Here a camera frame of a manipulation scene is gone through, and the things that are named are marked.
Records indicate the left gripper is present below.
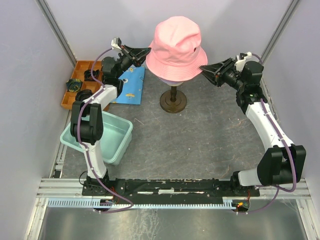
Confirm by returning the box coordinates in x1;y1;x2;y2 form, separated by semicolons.
116;45;154;79

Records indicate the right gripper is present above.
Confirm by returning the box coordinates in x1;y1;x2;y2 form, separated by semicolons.
199;58;246;92

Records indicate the blue printed cloth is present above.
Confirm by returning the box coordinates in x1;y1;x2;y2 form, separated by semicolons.
112;66;146;105

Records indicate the pink bucket hat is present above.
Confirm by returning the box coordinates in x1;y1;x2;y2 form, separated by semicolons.
145;16;208;82

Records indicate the purple bucket hat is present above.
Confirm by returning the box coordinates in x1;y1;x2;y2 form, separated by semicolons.
159;78;184;87

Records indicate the cream mannequin head stand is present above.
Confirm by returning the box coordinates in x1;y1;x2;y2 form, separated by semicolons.
159;82;187;114

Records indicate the teal plastic basket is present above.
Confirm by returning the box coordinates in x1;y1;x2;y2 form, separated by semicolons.
59;111;134;166

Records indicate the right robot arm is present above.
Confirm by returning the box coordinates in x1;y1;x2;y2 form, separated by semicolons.
200;57;307;196

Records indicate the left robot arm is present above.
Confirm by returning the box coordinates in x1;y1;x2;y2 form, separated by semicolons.
70;45;151;195

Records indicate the dark brown rolled tie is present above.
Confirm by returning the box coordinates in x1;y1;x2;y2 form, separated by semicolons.
75;89;93;102

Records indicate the yellow blue rolled tie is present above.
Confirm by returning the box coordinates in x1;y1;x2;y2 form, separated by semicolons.
65;78;83;93

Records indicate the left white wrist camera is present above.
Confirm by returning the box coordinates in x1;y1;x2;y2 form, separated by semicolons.
111;37;122;53

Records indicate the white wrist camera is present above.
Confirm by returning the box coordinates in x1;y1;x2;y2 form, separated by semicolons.
111;37;122;53
234;51;253;72

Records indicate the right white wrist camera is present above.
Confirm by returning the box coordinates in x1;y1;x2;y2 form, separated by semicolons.
234;51;253;72

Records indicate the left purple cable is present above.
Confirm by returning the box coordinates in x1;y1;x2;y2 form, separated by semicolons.
76;47;135;214

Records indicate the purple cable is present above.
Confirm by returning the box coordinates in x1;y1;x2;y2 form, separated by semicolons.
76;47;135;214
234;52;300;215

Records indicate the right aluminium corner post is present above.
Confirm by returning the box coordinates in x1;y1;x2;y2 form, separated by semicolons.
260;0;301;64

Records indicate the aluminium corner post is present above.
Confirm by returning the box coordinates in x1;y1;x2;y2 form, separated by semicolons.
260;0;301;64
35;0;77;67

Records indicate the left aluminium corner post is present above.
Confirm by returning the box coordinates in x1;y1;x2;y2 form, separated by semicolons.
35;0;77;67

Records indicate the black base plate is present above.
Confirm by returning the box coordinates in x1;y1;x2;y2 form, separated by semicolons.
82;178;260;205

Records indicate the light blue cable duct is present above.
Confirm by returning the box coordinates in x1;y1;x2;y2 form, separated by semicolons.
47;198;236;210

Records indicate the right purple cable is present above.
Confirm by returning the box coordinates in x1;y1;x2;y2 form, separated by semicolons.
234;52;300;215

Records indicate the aluminium front rail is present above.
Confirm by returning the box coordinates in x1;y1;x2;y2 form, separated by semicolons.
36;178;311;200

